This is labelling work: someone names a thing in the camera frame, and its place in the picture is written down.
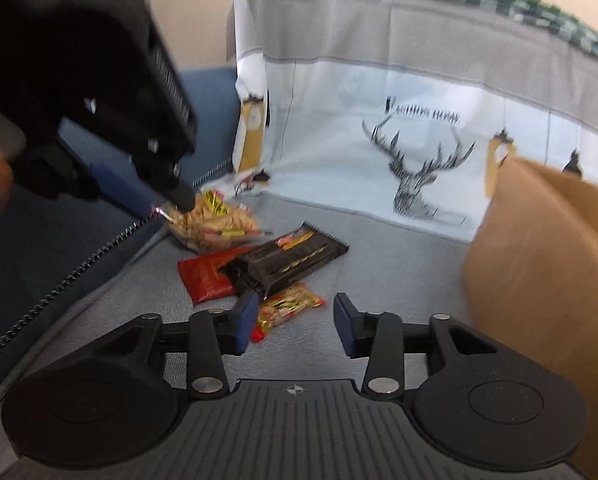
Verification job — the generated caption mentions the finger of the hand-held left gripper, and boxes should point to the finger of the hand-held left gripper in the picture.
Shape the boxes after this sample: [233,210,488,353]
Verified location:
[141,160,197,213]
[89,162,154,216]

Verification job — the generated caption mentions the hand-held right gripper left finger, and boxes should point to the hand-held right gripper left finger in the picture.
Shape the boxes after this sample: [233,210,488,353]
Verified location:
[104,290,260,401]

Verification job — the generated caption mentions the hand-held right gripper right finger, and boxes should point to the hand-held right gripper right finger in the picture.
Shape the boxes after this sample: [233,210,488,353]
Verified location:
[333,294,510,400]

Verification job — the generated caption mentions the clear peanut bag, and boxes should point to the clear peanut bag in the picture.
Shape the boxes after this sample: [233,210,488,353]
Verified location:
[166,187,272,256]

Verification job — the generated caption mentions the brown cardboard box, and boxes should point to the brown cardboard box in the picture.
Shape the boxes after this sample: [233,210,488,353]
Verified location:
[461,157,598,480]

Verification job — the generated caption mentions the yellow red snack packet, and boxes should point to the yellow red snack packet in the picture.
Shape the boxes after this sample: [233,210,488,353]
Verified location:
[251,281,326,343]

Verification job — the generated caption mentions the black snack packet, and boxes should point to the black snack packet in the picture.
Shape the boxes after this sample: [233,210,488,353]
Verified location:
[224,221,350,301]

